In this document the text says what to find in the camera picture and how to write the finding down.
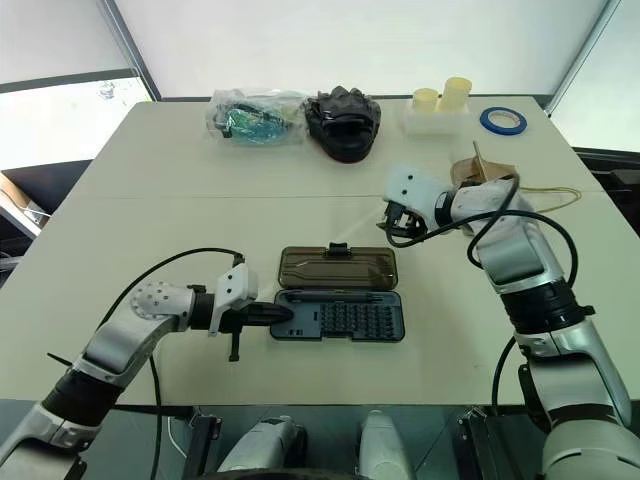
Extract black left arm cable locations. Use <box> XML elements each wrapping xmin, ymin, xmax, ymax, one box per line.
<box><xmin>106</xmin><ymin>246</ymin><xmax>246</xmax><ymax>480</ymax></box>

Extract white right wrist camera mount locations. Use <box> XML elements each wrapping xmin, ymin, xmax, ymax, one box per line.
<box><xmin>383</xmin><ymin>165</ymin><xmax>450</xmax><ymax>234</ymax></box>

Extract black cable tie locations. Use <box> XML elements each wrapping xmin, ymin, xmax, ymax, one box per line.
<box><xmin>46</xmin><ymin>351</ymin><xmax>77</xmax><ymax>374</ymax></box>

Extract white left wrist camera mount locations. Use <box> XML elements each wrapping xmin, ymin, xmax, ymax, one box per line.
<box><xmin>208</xmin><ymin>263</ymin><xmax>260</xmax><ymax>337</ymax></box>

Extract black metal bracket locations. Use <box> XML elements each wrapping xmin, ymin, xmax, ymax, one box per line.
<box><xmin>186</xmin><ymin>404</ymin><xmax>222</xmax><ymax>480</ymax></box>
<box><xmin>456</xmin><ymin>405</ymin><xmax>526</xmax><ymax>480</ymax></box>

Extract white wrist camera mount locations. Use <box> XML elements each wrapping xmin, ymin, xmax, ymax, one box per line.
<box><xmin>208</xmin><ymin>263</ymin><xmax>260</xmax><ymax>337</ymax></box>
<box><xmin>383</xmin><ymin>165</ymin><xmax>450</xmax><ymax>234</ymax></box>

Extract thin white cable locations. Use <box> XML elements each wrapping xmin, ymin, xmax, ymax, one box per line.
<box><xmin>166</xmin><ymin>413</ymin><xmax>190</xmax><ymax>455</ymax></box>

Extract tall cream cylinder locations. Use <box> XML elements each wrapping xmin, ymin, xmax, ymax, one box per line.
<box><xmin>435</xmin><ymin>76</ymin><xmax>472</xmax><ymax>114</ymax></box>

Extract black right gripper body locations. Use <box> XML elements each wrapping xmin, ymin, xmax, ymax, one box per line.
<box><xmin>381</xmin><ymin>198</ymin><xmax>429</xmax><ymax>241</ymax></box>

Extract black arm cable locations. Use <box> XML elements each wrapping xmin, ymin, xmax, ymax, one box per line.
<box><xmin>106</xmin><ymin>246</ymin><xmax>246</xmax><ymax>480</ymax></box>
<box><xmin>387</xmin><ymin>174</ymin><xmax>580</xmax><ymax>409</ymax></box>

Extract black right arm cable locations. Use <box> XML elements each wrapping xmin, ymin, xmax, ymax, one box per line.
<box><xmin>387</xmin><ymin>174</ymin><xmax>580</xmax><ymax>409</ymax></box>

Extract black screwdriver handle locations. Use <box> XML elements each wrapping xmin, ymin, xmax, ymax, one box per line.
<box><xmin>284</xmin><ymin>292</ymin><xmax>397</xmax><ymax>303</ymax></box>

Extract short cream cylinder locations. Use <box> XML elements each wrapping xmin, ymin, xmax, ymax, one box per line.
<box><xmin>412</xmin><ymin>87</ymin><xmax>442</xmax><ymax>115</ymax></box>

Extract black horizontal bar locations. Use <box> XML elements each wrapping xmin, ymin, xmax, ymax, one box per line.
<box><xmin>0</xmin><ymin>69</ymin><xmax>142</xmax><ymax>95</ymax></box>

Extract silver rounded robot leg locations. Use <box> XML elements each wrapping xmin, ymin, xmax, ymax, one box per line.
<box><xmin>358</xmin><ymin>409</ymin><xmax>417</xmax><ymax>480</ymax></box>
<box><xmin>218</xmin><ymin>414</ymin><xmax>308</xmax><ymax>477</ymax></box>

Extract dark cabinet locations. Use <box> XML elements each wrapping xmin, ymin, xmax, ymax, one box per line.
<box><xmin>571</xmin><ymin>145</ymin><xmax>640</xmax><ymax>224</ymax></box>

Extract black slanted frame pole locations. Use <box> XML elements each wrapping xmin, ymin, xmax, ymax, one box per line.
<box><xmin>96</xmin><ymin>0</ymin><xmax>162</xmax><ymax>102</ymax></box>

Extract brown cardboard piece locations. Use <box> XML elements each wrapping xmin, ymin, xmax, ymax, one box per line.
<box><xmin>448</xmin><ymin>140</ymin><xmax>522</xmax><ymax>187</ymax></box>

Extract clear bag with green parts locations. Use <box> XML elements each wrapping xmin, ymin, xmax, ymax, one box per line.
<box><xmin>206</xmin><ymin>86</ymin><xmax>307</xmax><ymax>149</ymax></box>

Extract yellow rubber band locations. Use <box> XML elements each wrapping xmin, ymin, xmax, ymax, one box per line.
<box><xmin>519</xmin><ymin>186</ymin><xmax>584</xmax><ymax>215</ymax></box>

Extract dark screwdriver bit case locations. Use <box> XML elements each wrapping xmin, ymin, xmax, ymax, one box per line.
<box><xmin>269</xmin><ymin>241</ymin><xmax>407</xmax><ymax>345</ymax></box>

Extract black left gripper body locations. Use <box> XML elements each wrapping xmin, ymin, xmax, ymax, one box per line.
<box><xmin>219</xmin><ymin>298</ymin><xmax>262</xmax><ymax>363</ymax></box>

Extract blue tape roll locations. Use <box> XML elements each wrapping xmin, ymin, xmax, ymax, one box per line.
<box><xmin>479</xmin><ymin>105</ymin><xmax>530</xmax><ymax>137</ymax></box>

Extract grey slanted frame pole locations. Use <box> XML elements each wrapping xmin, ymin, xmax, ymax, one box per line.
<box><xmin>543</xmin><ymin>0</ymin><xmax>627</xmax><ymax>113</ymax></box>

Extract black item in plastic wrap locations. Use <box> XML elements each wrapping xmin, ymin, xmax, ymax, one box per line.
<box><xmin>303</xmin><ymin>85</ymin><xmax>384</xmax><ymax>164</ymax></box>

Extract white block holder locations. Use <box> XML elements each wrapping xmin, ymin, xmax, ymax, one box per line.
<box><xmin>403</xmin><ymin>97</ymin><xmax>472</xmax><ymax>140</ymax></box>

